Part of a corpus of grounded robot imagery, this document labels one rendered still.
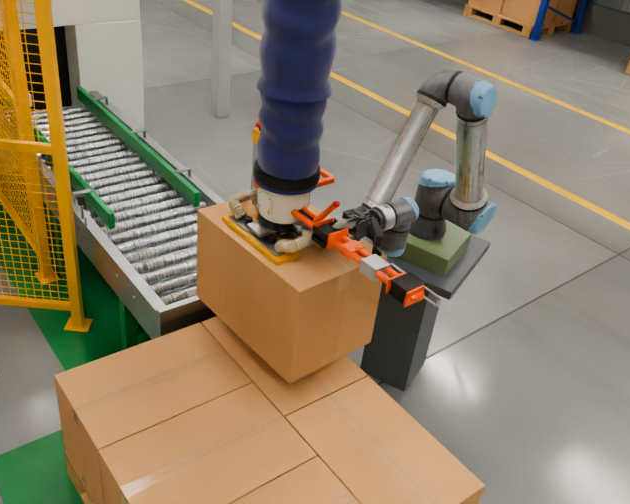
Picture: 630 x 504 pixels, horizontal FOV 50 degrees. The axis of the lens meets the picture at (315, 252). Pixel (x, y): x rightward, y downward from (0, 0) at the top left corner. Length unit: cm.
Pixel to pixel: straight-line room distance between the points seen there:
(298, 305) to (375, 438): 58
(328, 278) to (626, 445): 192
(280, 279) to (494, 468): 149
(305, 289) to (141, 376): 77
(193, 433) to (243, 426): 17
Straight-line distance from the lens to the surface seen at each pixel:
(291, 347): 228
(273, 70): 207
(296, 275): 220
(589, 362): 399
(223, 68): 589
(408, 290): 195
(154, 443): 238
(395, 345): 327
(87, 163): 405
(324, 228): 218
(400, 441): 246
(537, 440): 343
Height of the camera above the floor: 235
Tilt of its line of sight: 33 degrees down
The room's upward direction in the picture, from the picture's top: 7 degrees clockwise
